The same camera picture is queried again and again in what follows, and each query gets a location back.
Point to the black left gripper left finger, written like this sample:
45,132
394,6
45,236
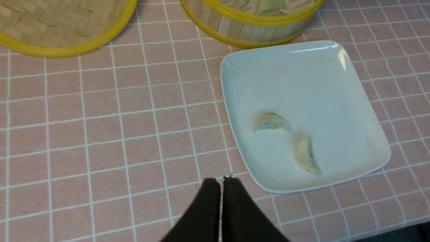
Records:
200,222

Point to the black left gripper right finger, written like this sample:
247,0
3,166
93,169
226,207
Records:
242,219

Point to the pale dumpling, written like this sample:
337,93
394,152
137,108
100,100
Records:
271,121
304,156

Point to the white square plate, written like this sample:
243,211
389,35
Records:
315,87

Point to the bamboo steamer basket yellow rim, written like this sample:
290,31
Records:
244,30

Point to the green dumpling front centre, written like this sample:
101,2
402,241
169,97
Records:
270,5

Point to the bamboo steamer lid yellow rim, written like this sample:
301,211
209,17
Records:
62,28

